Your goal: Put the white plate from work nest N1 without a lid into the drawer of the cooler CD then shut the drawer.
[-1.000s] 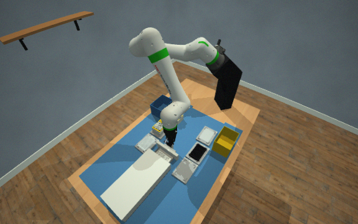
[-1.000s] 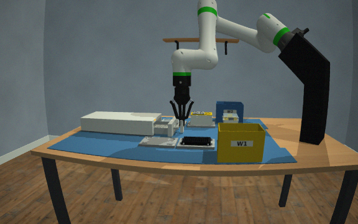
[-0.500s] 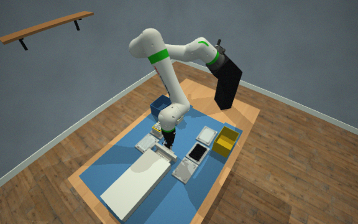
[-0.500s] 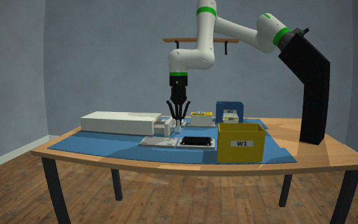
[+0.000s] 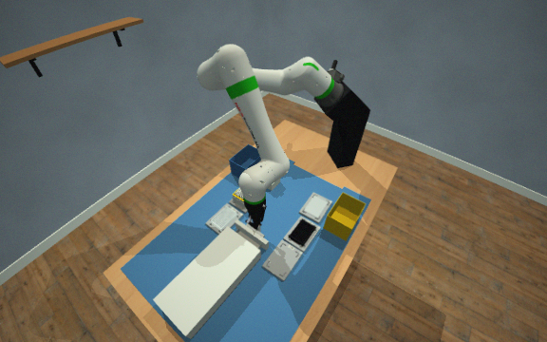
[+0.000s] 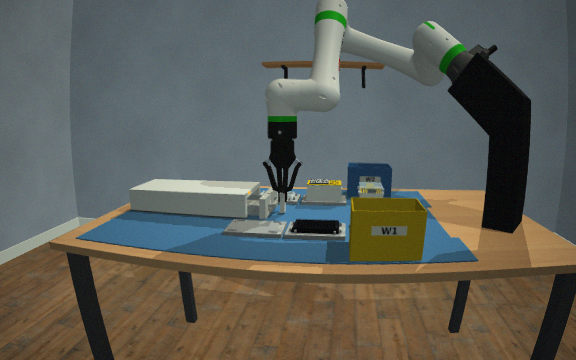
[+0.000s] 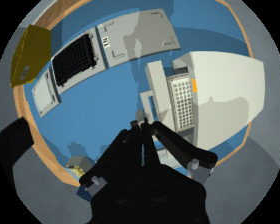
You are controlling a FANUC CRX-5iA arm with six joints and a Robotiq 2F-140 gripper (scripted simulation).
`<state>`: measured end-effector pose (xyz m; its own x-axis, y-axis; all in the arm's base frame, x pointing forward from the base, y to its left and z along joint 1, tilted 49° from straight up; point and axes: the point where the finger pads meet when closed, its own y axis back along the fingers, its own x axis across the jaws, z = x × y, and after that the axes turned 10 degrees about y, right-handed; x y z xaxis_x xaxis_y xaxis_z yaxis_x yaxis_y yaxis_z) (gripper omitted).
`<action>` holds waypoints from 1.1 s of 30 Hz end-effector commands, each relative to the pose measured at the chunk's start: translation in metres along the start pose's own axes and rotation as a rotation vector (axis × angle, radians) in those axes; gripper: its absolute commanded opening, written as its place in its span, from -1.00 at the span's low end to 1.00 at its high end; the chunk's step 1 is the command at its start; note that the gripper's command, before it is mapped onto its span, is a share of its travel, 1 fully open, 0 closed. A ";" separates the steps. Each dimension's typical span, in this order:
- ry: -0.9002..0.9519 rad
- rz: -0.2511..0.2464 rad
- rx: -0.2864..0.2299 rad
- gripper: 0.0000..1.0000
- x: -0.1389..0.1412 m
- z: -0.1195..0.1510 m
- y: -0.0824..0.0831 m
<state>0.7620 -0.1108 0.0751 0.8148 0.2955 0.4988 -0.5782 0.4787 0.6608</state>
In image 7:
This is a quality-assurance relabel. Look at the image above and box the blue flat mat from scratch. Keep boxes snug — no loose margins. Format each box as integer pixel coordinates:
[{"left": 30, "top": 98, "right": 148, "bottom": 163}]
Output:
[{"left": 23, "top": 0, "right": 250, "bottom": 167}]

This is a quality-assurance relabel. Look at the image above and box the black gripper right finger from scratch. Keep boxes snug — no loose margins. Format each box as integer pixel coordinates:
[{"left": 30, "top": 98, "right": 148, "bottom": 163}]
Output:
[{"left": 139, "top": 109, "right": 218, "bottom": 201}]

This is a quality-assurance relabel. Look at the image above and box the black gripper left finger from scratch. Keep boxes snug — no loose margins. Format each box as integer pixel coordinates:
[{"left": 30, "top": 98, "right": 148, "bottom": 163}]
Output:
[{"left": 79, "top": 110, "right": 143, "bottom": 204}]

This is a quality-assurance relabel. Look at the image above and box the olive yellow open bin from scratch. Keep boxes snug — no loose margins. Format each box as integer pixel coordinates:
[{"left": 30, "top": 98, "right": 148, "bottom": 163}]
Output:
[{"left": 11, "top": 24, "right": 52, "bottom": 88}]

